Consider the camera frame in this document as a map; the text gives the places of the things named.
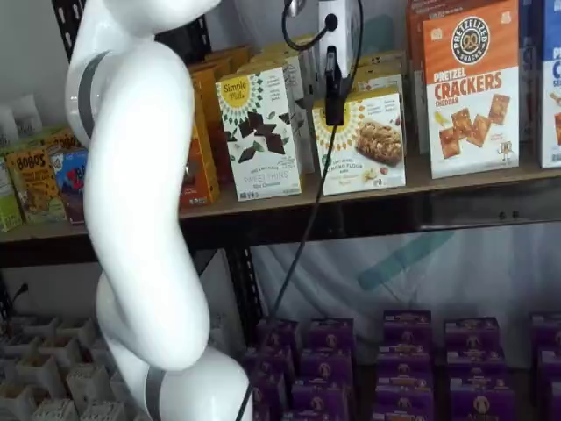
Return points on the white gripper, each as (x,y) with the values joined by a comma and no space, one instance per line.
(344,39)

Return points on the Simple Mills almond flour box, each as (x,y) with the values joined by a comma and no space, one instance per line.
(381,61)
(372,140)
(377,81)

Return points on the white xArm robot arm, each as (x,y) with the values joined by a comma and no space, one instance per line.
(140,175)

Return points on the Simple Mills Sweet Thins box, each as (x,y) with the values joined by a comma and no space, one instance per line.
(263,175)
(298,44)
(307,144)

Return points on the long wooden shelf board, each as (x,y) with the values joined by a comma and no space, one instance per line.
(416,184)

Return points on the orange brownie box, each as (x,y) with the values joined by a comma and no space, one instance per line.
(230,56)
(219,144)
(203,175)

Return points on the black metal shelf rack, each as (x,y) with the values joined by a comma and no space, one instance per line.
(372,219)

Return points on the orange Pretzel Crackers cheddar box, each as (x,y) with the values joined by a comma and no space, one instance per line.
(473,131)

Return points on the blue white pretzel crackers box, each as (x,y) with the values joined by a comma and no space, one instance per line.
(530,66)
(552,131)

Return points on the purple snack box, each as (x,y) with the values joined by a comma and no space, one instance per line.
(482,401)
(285,335)
(271,388)
(405,380)
(548,331)
(313,416)
(276,359)
(403,405)
(550,366)
(326,366)
(331,335)
(471,335)
(407,329)
(320,397)
(405,358)
(475,363)

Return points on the yellow Bobo's box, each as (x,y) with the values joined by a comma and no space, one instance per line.
(35,184)
(66,139)

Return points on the blue Z Bar box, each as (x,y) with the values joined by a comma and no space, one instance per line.
(74,184)

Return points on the green snack box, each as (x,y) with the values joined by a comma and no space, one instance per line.
(9,197)
(26,140)

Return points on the short wooden shelf board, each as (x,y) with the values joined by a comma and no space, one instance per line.
(44,232)

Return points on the white tarp with teal print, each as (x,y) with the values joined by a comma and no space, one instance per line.
(482,272)

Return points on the white pouch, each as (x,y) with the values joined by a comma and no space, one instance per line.
(8,127)
(27,114)

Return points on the white open carton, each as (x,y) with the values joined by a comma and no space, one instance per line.
(75,331)
(59,351)
(46,375)
(17,403)
(13,346)
(103,413)
(40,326)
(87,388)
(54,412)

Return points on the black wall plug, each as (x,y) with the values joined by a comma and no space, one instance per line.
(21,290)

